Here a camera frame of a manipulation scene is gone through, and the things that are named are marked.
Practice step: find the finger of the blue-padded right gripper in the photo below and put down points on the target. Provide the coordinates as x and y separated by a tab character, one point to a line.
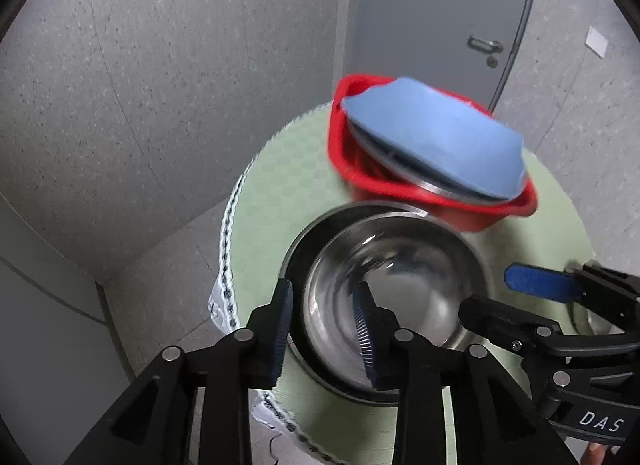
610	294

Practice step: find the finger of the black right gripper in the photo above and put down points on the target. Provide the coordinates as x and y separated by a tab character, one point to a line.
512	329

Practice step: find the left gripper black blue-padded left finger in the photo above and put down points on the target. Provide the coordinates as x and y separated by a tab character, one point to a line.
151	421

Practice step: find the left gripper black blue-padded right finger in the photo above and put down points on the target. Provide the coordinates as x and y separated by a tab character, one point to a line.
450	402

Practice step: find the large steel bowl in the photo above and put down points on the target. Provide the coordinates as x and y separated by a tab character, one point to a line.
406	168

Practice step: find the blue square plastic bowl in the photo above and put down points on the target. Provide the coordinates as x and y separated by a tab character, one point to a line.
442	133

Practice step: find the person's hand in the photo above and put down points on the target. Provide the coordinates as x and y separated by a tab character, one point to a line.
597	454

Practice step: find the grey cabinet panel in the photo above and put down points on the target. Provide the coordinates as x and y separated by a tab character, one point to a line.
60	370

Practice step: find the red plastic basin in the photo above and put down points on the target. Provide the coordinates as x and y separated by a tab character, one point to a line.
370	180

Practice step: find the round table green cloth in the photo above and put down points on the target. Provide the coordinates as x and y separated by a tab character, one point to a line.
288	185

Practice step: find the grey door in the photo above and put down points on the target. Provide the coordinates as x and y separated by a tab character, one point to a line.
426	40

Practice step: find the white wall switch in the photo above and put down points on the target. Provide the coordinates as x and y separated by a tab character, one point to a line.
596	42

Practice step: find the door handle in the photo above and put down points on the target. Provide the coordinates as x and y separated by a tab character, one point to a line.
490	48

